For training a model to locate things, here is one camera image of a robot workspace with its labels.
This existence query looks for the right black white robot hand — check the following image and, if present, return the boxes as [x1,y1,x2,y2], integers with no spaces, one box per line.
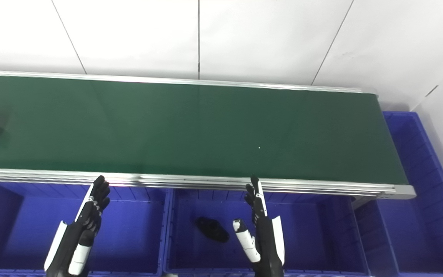
[233,176,286,277]

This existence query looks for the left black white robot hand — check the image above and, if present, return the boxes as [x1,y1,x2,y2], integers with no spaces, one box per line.
[44,175,111,277]

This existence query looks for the blue plastic bin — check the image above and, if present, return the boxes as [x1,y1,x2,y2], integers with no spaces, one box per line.
[163,188,370,277]
[0,182,172,277]
[354,112,443,277]

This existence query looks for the black plastic part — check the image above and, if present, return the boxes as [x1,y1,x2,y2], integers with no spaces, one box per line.
[196,217,230,243]

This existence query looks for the green conveyor belt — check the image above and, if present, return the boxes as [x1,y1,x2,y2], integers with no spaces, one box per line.
[0,70,416,200]

